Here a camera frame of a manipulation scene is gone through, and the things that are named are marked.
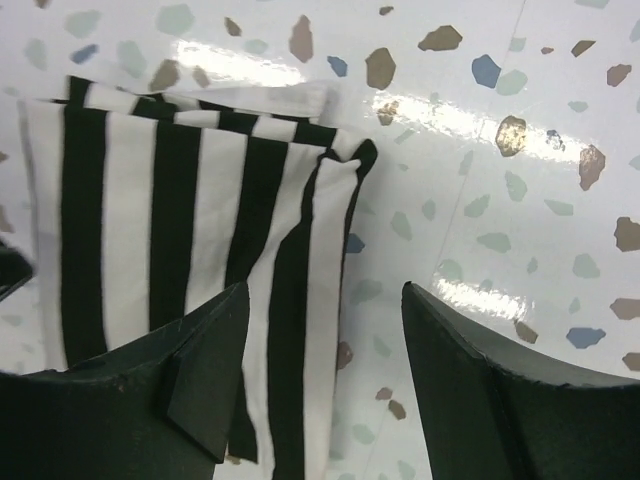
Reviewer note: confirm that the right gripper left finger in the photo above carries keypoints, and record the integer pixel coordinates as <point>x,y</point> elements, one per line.
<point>159,407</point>

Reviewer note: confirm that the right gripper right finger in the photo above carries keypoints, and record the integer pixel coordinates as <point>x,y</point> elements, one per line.
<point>491,408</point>

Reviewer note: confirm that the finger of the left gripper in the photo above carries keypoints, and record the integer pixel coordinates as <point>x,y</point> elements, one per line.
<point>15,270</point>

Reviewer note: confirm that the black white striped tank top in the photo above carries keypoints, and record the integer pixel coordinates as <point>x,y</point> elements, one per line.
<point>141,218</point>

